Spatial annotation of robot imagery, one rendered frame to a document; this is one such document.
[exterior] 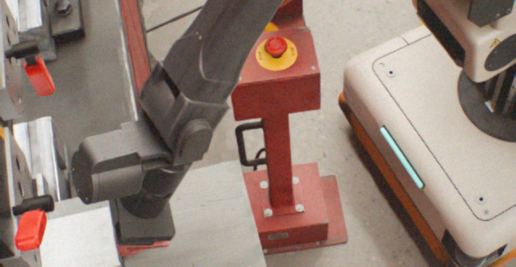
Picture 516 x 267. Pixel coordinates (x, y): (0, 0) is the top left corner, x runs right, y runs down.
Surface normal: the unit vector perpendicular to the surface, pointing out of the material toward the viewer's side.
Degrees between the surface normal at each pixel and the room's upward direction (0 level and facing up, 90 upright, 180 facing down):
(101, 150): 22
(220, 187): 0
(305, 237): 89
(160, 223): 27
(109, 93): 0
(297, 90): 90
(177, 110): 46
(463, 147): 0
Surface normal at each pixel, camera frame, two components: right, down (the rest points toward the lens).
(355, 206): -0.07, -0.52
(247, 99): 0.13, 0.84
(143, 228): 0.39, -0.56
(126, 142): 0.21, -0.72
